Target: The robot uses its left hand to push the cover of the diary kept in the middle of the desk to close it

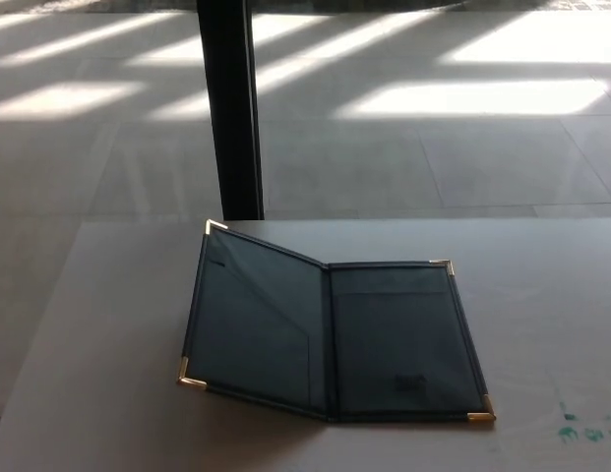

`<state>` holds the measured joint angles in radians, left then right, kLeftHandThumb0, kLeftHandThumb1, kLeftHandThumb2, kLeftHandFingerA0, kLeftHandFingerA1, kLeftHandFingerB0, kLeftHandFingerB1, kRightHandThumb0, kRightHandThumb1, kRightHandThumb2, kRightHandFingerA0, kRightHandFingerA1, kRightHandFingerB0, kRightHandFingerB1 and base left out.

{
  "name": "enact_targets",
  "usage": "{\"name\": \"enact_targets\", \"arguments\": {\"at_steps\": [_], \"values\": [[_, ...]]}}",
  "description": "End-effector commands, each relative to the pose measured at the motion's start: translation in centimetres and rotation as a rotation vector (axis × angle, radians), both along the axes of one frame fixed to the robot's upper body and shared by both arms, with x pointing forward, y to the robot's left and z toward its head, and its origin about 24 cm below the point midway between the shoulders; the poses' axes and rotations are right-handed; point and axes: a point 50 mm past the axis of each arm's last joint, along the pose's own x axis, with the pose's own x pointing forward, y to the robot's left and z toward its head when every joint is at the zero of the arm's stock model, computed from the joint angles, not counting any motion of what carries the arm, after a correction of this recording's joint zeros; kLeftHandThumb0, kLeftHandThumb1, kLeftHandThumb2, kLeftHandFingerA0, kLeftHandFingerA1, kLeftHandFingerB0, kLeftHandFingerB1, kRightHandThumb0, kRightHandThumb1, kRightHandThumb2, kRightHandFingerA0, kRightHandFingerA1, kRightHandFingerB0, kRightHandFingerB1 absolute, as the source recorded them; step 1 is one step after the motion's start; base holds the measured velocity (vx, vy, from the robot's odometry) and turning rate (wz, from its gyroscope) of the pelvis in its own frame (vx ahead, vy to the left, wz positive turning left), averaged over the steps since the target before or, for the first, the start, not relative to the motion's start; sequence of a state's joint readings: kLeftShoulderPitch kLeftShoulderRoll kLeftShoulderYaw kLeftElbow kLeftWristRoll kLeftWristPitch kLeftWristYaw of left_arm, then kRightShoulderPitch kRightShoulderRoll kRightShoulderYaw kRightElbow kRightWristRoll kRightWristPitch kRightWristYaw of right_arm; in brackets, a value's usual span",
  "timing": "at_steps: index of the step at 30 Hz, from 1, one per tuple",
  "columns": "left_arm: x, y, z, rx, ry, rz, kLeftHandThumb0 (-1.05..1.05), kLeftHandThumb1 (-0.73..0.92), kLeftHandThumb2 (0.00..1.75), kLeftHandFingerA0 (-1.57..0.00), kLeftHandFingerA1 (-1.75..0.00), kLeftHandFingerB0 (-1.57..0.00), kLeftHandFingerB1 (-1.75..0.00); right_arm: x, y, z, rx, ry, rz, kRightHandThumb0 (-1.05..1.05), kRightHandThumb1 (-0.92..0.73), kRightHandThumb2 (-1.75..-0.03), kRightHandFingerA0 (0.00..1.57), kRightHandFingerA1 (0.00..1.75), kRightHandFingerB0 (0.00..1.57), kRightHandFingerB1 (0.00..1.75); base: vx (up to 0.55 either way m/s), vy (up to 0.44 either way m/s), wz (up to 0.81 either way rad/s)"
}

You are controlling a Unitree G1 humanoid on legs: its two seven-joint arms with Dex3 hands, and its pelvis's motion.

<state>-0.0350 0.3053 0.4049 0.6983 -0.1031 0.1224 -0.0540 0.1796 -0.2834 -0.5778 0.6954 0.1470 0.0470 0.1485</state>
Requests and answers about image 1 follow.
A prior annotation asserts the black vertical pillar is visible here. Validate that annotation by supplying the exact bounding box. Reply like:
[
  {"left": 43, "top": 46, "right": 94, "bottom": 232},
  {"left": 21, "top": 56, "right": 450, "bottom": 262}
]
[{"left": 196, "top": 0, "right": 265, "bottom": 221}]

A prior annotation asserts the dark blue diary folder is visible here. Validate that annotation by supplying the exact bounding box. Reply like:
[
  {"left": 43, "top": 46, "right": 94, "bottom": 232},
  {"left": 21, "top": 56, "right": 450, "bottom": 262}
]
[{"left": 175, "top": 218, "right": 498, "bottom": 425}]

